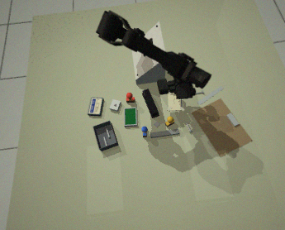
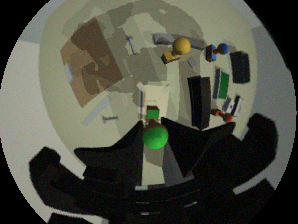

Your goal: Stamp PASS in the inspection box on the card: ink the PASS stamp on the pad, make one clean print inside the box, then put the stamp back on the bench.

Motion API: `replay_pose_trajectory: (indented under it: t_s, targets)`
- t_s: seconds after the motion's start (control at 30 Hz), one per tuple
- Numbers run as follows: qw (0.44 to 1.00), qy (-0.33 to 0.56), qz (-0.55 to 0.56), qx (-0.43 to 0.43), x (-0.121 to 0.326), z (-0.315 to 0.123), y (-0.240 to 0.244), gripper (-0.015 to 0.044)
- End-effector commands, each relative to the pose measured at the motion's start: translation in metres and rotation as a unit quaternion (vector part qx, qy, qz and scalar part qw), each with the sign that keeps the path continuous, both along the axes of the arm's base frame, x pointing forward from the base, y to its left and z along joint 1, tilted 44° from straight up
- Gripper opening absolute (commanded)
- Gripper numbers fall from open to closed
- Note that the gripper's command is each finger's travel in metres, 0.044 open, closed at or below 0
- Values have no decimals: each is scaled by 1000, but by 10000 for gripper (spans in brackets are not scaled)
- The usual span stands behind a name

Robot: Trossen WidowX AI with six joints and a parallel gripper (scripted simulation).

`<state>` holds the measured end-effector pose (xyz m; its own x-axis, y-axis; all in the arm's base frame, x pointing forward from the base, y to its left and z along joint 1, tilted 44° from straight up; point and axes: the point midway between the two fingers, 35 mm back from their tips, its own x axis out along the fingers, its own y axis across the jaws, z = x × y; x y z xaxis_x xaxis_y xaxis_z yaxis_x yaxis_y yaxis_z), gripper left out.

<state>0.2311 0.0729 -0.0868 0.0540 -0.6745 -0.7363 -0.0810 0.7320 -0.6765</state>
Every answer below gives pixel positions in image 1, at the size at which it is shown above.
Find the yellow rubber stamp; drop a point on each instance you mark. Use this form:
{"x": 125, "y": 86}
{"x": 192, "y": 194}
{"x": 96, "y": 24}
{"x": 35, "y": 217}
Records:
{"x": 170, "y": 121}

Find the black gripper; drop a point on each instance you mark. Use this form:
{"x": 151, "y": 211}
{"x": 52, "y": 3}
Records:
{"x": 165, "y": 87}

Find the brown clipboard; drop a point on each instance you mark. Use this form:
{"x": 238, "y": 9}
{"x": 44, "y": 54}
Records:
{"x": 221, "y": 127}

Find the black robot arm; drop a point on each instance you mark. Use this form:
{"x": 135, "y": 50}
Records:
{"x": 111, "y": 28}

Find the cream inspection card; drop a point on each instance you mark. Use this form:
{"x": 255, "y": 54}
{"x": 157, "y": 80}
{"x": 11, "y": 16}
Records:
{"x": 174, "y": 104}

